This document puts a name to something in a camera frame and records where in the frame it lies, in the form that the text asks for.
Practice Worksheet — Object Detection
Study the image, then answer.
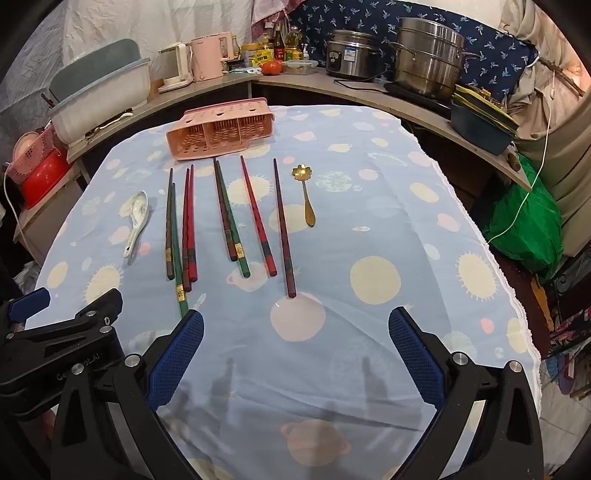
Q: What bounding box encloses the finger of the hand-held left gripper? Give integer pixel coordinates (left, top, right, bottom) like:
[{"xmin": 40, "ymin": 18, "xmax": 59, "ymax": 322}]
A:
[
  {"xmin": 8, "ymin": 287, "xmax": 51, "ymax": 325},
  {"xmin": 62, "ymin": 288, "xmax": 124, "ymax": 334}
]

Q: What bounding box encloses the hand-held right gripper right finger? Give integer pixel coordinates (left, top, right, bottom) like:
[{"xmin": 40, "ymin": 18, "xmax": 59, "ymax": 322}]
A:
[{"xmin": 389, "ymin": 307, "xmax": 544, "ymax": 480}]

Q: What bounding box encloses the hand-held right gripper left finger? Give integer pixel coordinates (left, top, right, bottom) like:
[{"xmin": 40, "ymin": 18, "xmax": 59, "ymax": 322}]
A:
[{"xmin": 50, "ymin": 310, "xmax": 205, "ymax": 480}]

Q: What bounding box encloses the green chopstick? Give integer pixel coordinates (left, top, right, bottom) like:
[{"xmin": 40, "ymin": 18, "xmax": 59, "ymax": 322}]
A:
[
  {"xmin": 171, "ymin": 183, "xmax": 190, "ymax": 319},
  {"xmin": 215, "ymin": 161, "xmax": 251, "ymax": 278}
]

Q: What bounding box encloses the white ceramic spoon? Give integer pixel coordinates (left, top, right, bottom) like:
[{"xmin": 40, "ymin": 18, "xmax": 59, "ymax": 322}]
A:
[{"xmin": 123, "ymin": 191, "xmax": 149, "ymax": 258}]

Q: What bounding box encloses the red chopstick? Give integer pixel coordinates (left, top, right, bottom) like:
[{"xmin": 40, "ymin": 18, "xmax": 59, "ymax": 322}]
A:
[
  {"xmin": 239, "ymin": 155, "xmax": 278, "ymax": 277},
  {"xmin": 188, "ymin": 164, "xmax": 199, "ymax": 283},
  {"xmin": 182, "ymin": 169, "xmax": 192, "ymax": 292}
]

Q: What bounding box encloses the red plastic basin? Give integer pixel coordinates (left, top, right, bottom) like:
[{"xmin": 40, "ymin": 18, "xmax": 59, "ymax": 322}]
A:
[{"xmin": 21, "ymin": 150, "xmax": 71, "ymax": 209}]

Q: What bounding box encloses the blue printed tablecloth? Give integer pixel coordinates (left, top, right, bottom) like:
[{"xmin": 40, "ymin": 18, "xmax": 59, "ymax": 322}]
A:
[{"xmin": 34, "ymin": 105, "xmax": 541, "ymax": 480}]

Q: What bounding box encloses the pink plastic basket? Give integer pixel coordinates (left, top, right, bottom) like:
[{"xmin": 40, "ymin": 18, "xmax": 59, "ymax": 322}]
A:
[{"xmin": 10, "ymin": 127, "xmax": 60, "ymax": 185}]

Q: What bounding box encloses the dark maroon chopstick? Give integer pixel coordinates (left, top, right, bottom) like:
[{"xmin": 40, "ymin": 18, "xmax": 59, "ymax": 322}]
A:
[{"xmin": 273, "ymin": 159, "xmax": 297, "ymax": 298}]

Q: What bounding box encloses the green plastic bag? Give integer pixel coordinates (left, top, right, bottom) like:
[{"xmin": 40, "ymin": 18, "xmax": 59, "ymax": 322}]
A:
[{"xmin": 486, "ymin": 156, "xmax": 565, "ymax": 278}]

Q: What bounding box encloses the gold flower spoon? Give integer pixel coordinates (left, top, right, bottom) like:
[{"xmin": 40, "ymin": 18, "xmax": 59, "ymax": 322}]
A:
[{"xmin": 291, "ymin": 164, "xmax": 317, "ymax": 228}]

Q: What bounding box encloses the white dish tub teal lid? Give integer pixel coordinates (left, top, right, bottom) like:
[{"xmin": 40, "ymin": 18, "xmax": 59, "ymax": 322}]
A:
[{"xmin": 48, "ymin": 38, "xmax": 153, "ymax": 148}]

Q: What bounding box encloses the pink plastic utensil holder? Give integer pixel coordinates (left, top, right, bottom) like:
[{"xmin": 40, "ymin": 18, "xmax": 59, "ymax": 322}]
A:
[{"xmin": 166, "ymin": 98, "xmax": 274, "ymax": 161}]

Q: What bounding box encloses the white electric kettle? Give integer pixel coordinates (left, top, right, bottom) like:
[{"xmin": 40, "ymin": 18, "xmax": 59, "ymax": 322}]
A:
[{"xmin": 158, "ymin": 42, "xmax": 194, "ymax": 94}]

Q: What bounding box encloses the black induction cooktop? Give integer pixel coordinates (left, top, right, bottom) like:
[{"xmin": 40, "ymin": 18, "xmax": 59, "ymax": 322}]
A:
[{"xmin": 383, "ymin": 82, "xmax": 454, "ymax": 121}]

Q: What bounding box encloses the beige cloth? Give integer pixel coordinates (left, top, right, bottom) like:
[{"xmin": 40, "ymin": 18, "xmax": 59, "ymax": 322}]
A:
[{"xmin": 500, "ymin": 0, "xmax": 591, "ymax": 259}]

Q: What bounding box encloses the pink electric kettle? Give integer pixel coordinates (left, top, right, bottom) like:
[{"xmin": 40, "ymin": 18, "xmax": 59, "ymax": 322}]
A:
[{"xmin": 189, "ymin": 31, "xmax": 236, "ymax": 83}]

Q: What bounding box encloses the wooden corner shelf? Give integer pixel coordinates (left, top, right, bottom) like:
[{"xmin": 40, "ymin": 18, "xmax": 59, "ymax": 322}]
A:
[{"xmin": 67, "ymin": 69, "xmax": 534, "ymax": 192}]

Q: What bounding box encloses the steel steamer pot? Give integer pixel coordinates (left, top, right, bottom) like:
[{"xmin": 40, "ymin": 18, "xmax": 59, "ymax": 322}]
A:
[{"xmin": 388, "ymin": 17, "xmax": 481, "ymax": 100}]

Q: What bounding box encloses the steel rice cooker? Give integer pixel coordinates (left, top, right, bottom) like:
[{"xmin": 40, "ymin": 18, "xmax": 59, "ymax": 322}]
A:
[{"xmin": 325, "ymin": 30, "xmax": 387, "ymax": 81}]

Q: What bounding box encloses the clear food container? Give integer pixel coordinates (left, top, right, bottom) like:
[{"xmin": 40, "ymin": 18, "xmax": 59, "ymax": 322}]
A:
[{"xmin": 281, "ymin": 59, "xmax": 319, "ymax": 76}]

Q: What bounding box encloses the yellow oil bottle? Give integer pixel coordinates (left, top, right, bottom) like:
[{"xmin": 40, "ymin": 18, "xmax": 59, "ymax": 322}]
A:
[{"xmin": 285, "ymin": 26, "xmax": 304, "ymax": 62}]

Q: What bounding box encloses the navy floral cloth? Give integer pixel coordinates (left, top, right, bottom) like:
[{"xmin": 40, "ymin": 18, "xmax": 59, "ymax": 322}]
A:
[{"xmin": 286, "ymin": 0, "xmax": 541, "ymax": 95}]

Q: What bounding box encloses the white cable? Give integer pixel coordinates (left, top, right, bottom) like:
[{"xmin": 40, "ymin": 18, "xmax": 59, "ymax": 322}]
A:
[{"xmin": 486, "ymin": 58, "xmax": 557, "ymax": 246}]

